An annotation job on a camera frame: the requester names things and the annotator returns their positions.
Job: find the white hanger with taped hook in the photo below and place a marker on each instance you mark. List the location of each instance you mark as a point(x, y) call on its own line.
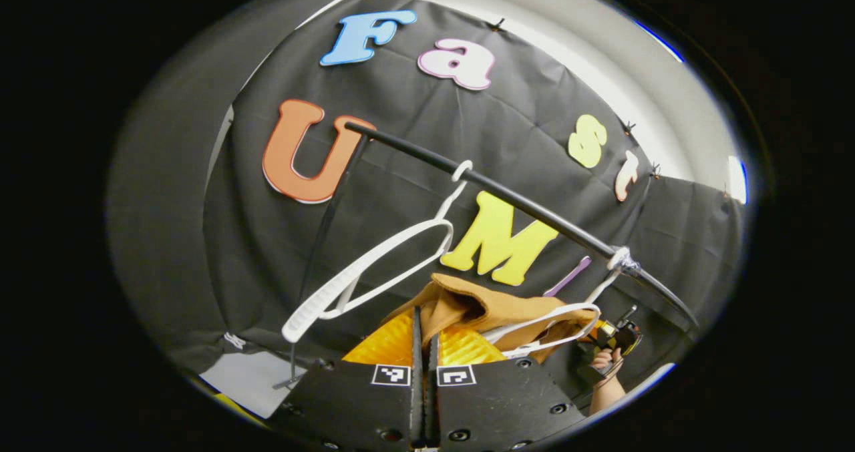
point(618, 260)

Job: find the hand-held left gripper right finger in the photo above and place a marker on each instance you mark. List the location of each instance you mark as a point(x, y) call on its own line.
point(507, 398)

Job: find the black backdrop cloth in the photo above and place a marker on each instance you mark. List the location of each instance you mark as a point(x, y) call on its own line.
point(401, 105)

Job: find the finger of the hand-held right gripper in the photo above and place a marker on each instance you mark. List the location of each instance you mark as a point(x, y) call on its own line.
point(606, 328)

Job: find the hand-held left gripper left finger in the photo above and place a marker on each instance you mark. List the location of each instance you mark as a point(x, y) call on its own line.
point(354, 398)

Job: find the black clothes rack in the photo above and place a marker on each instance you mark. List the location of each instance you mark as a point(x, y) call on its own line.
point(507, 195)

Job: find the brown shirt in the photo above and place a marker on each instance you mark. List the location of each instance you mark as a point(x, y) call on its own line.
point(494, 308)

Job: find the white plastic hanger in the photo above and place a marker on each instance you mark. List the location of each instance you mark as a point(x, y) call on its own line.
point(320, 305)

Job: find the white plastic clip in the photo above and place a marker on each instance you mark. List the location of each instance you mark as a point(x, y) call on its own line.
point(234, 340)

